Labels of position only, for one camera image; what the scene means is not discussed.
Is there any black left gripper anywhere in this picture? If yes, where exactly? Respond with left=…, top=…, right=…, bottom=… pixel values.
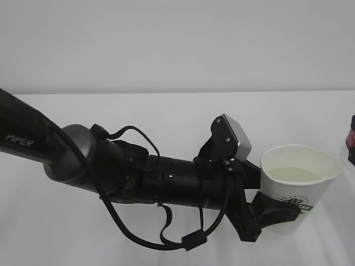
left=198, top=159, right=303, bottom=244

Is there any white paper cup green logo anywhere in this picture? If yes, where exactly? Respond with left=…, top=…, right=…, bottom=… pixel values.
left=260, top=145, right=342, bottom=235

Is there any Nongfu Spring water bottle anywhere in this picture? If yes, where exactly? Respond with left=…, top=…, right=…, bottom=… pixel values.
left=345, top=115, right=355, bottom=165

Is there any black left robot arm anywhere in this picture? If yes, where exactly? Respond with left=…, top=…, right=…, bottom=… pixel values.
left=1, top=90, right=301, bottom=251

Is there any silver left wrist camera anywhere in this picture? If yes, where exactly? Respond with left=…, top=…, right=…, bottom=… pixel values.
left=211, top=114, right=252, bottom=162

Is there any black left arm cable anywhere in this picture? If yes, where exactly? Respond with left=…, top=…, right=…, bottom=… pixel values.
left=44, top=124, right=236, bottom=252

